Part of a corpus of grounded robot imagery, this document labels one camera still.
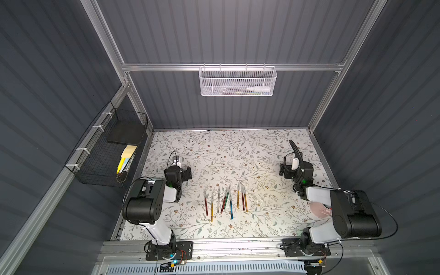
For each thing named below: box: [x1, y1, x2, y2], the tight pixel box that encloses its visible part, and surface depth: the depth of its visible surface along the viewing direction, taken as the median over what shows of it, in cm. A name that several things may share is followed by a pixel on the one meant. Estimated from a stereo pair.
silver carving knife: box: [217, 187, 220, 214], surface depth 90 cm
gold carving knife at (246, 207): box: [243, 186, 249, 212], surface depth 90 cm
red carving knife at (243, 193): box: [241, 185, 246, 211], surface depth 91 cm
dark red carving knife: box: [203, 190, 210, 216], surface depth 91 cm
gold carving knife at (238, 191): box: [236, 182, 241, 210], surface depth 93 cm
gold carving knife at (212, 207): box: [210, 195, 214, 222], surface depth 87 cm
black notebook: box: [106, 120, 147, 146], surface depth 82 cm
